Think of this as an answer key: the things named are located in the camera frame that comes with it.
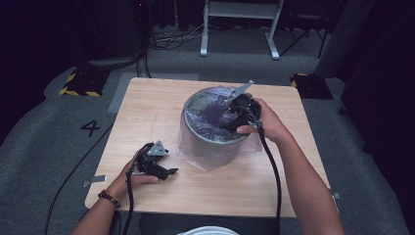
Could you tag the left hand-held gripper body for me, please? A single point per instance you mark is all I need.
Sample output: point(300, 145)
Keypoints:
point(147, 160)

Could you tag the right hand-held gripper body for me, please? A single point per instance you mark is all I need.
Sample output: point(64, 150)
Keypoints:
point(246, 109)

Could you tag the purple plastic bag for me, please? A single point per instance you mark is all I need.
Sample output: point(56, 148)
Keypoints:
point(208, 114)

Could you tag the green plastic bin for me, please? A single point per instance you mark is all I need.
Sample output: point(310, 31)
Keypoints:
point(202, 148)

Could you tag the person's right hand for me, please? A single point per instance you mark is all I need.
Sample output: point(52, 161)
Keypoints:
point(270, 124)

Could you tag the person's left hand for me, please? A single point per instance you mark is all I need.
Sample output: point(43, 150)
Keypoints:
point(124, 182)

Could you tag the grey tape strip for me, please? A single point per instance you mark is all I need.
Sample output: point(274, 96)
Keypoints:
point(96, 180)
point(336, 196)

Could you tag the black yellow striped floor plate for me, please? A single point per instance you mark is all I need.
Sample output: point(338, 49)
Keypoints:
point(311, 86)
point(83, 83)

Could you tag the person's white shirt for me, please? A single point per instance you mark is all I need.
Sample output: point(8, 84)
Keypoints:
point(208, 231)

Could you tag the black folding stand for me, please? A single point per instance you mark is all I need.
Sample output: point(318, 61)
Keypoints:
point(306, 29)

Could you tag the white desk frame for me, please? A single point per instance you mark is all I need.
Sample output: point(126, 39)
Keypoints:
point(241, 9)

